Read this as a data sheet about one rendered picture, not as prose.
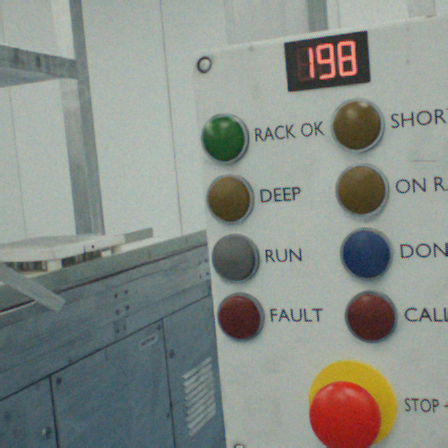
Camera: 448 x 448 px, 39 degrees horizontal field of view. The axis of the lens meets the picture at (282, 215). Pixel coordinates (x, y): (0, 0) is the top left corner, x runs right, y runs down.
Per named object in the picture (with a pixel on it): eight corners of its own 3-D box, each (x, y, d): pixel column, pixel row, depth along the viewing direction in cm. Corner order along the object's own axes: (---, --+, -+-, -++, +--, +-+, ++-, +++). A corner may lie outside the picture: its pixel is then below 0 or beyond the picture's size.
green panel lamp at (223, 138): (244, 160, 37) (240, 112, 36) (201, 164, 38) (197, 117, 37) (249, 160, 37) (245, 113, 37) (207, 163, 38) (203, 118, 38)
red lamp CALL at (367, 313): (395, 343, 35) (392, 294, 35) (346, 343, 36) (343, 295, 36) (397, 339, 36) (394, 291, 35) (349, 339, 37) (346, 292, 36)
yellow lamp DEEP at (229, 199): (249, 221, 37) (245, 174, 37) (207, 224, 38) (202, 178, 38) (254, 220, 38) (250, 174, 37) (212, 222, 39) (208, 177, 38)
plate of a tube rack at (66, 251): (55, 260, 123) (54, 250, 123) (-42, 264, 131) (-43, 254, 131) (125, 243, 146) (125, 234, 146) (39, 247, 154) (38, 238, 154)
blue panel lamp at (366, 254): (391, 279, 35) (387, 229, 34) (342, 280, 36) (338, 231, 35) (393, 276, 35) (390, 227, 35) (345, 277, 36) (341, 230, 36)
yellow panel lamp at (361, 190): (386, 214, 34) (383, 163, 34) (337, 217, 35) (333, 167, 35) (388, 212, 35) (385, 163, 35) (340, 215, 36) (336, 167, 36)
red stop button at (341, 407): (380, 462, 34) (375, 389, 33) (308, 457, 35) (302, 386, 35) (393, 427, 38) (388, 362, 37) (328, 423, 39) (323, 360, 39)
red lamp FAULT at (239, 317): (260, 342, 37) (256, 296, 37) (217, 341, 38) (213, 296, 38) (264, 338, 38) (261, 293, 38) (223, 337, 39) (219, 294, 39)
